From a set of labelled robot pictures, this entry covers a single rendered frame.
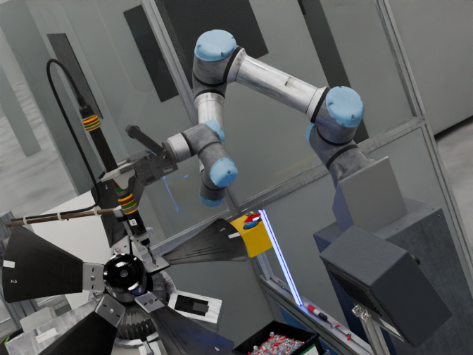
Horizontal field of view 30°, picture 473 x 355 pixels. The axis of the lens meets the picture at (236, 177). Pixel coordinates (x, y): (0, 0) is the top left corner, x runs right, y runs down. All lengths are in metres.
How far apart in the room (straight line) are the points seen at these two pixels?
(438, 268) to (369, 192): 0.31
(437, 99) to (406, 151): 2.82
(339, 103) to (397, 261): 0.83
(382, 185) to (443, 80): 3.80
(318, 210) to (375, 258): 1.58
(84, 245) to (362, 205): 0.88
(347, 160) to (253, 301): 0.99
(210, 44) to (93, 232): 0.71
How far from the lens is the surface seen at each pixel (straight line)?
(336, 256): 1.96
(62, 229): 2.83
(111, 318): 2.48
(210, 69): 2.62
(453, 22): 6.40
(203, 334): 2.46
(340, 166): 2.62
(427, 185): 3.63
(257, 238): 2.81
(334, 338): 2.47
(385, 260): 1.83
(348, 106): 2.54
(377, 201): 2.61
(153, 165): 2.41
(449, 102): 6.41
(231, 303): 3.38
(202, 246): 2.51
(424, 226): 2.61
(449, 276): 2.70
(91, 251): 2.78
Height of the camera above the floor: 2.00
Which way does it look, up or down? 16 degrees down
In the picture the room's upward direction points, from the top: 22 degrees counter-clockwise
